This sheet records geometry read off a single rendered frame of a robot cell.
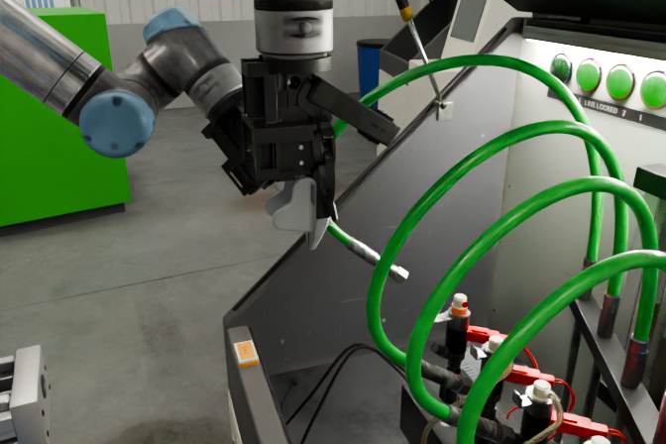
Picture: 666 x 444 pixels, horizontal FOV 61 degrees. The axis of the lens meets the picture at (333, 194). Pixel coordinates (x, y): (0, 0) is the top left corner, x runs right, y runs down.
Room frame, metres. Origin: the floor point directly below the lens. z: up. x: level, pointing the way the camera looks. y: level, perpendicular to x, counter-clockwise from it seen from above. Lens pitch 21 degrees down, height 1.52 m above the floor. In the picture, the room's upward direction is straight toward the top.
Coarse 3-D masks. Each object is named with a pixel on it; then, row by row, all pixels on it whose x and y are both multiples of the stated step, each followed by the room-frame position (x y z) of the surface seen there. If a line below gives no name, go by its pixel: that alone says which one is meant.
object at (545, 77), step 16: (432, 64) 0.69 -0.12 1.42; (448, 64) 0.68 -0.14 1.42; (464, 64) 0.68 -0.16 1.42; (480, 64) 0.68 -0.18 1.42; (496, 64) 0.68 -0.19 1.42; (512, 64) 0.68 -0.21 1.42; (528, 64) 0.68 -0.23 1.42; (400, 80) 0.69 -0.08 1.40; (544, 80) 0.68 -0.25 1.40; (368, 96) 0.69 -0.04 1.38; (560, 96) 0.68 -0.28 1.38; (576, 112) 0.68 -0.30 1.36; (336, 128) 0.69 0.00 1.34; (592, 160) 0.67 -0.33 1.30; (592, 192) 0.68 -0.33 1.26; (592, 208) 0.68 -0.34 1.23; (592, 224) 0.68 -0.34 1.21; (592, 240) 0.67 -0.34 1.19; (592, 256) 0.67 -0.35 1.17
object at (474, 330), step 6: (468, 330) 0.61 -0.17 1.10; (474, 330) 0.60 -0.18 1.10; (480, 330) 0.60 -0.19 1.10; (486, 330) 0.60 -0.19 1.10; (492, 330) 0.61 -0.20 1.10; (468, 336) 0.60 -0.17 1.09; (474, 336) 0.60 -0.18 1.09; (480, 336) 0.60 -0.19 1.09; (486, 336) 0.59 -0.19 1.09; (504, 336) 0.60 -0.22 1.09; (480, 342) 0.60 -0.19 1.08
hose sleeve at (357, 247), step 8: (352, 240) 0.69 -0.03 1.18; (352, 248) 0.69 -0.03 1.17; (360, 248) 0.69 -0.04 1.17; (368, 248) 0.69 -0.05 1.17; (360, 256) 0.69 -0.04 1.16; (368, 256) 0.69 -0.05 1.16; (376, 256) 0.69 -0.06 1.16; (376, 264) 0.69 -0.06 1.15; (392, 264) 0.69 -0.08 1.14; (392, 272) 0.69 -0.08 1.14
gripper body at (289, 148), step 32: (256, 64) 0.53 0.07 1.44; (288, 64) 0.53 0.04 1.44; (320, 64) 0.54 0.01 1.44; (256, 96) 0.55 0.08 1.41; (288, 96) 0.55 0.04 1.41; (256, 128) 0.52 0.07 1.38; (288, 128) 0.52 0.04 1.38; (320, 128) 0.54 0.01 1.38; (256, 160) 0.51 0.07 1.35; (288, 160) 0.53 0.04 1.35; (320, 160) 0.53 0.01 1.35
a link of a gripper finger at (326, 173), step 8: (328, 144) 0.55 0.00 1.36; (328, 152) 0.54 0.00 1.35; (328, 160) 0.53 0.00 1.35; (320, 168) 0.53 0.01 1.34; (328, 168) 0.53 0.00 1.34; (320, 176) 0.52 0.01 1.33; (328, 176) 0.53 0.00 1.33; (320, 184) 0.53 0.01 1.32; (328, 184) 0.53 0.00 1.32; (320, 192) 0.53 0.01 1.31; (328, 192) 0.53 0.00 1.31; (320, 200) 0.54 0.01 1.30; (328, 200) 0.53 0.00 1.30; (320, 208) 0.54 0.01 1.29; (328, 208) 0.54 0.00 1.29; (320, 216) 0.54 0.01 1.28; (328, 216) 0.54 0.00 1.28
